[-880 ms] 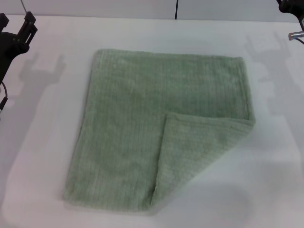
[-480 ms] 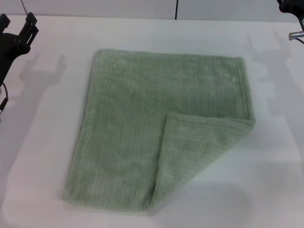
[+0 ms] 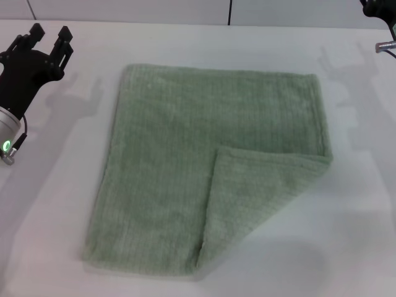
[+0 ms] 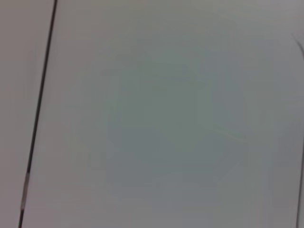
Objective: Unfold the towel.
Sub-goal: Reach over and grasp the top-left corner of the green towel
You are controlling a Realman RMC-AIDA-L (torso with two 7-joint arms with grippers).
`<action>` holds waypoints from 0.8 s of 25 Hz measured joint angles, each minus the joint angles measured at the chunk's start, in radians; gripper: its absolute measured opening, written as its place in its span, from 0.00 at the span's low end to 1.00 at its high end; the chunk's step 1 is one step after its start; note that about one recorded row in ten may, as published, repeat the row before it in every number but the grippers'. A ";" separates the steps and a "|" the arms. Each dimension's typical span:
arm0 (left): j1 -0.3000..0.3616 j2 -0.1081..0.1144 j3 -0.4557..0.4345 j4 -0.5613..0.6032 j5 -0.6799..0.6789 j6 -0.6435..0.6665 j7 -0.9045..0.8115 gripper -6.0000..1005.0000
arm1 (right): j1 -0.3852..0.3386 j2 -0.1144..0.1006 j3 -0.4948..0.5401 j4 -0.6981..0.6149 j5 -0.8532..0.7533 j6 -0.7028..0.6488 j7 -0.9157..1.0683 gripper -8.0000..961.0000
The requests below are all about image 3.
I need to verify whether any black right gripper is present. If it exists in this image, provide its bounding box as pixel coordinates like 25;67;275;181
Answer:
359;0;396;20

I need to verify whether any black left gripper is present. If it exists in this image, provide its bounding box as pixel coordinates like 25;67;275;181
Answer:
0;23;74;119

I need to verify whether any green terry towel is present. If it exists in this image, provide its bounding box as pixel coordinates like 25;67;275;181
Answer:
80;63;335;275

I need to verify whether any right arm wrist cable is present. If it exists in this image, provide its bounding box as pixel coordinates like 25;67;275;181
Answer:
375;14;396;59

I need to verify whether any arm wrist cable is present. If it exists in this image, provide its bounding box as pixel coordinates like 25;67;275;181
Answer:
375;14;396;59
0;113;29;166

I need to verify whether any left arm wrist cable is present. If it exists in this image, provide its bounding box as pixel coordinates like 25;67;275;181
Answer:
0;113;29;166

